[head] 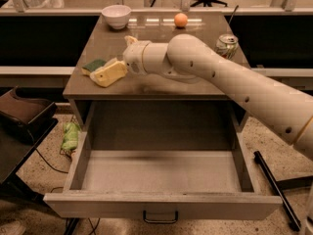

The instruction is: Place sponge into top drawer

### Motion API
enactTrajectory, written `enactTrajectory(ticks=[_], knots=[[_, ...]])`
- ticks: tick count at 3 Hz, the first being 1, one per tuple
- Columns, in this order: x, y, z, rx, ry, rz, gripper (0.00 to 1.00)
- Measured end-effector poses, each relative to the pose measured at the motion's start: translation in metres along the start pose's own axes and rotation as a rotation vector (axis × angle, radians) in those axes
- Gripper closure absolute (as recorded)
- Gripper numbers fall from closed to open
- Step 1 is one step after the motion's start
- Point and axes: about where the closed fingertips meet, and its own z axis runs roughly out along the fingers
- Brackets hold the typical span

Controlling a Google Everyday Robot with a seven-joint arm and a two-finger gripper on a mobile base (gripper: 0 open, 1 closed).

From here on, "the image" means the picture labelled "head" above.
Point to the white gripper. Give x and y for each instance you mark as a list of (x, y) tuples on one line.
[(133, 58)]

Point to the green and yellow sponge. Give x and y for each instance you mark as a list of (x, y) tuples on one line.
[(92, 66)]

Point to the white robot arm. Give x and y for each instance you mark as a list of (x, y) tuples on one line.
[(286, 111)]

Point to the brown cabinet with glossy top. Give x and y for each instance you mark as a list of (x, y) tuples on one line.
[(157, 26)]

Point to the open grey top drawer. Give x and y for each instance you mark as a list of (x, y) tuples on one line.
[(162, 157)]

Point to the white ceramic bowl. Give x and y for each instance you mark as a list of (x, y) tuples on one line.
[(117, 16)]

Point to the orange ball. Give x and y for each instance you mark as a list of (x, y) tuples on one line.
[(180, 20)]

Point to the green crumpled bag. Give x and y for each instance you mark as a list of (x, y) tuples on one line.
[(70, 139)]

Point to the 7up soda can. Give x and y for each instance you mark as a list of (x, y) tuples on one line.
[(226, 46)]

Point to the dark brown chair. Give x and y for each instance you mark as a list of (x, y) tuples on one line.
[(24, 124)]

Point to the white shoe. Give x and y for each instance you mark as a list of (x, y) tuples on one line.
[(12, 228)]

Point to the black metal floor bar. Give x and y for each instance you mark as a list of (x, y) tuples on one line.
[(295, 224)]

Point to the black drawer handle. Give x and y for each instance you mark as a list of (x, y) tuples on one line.
[(160, 221)]

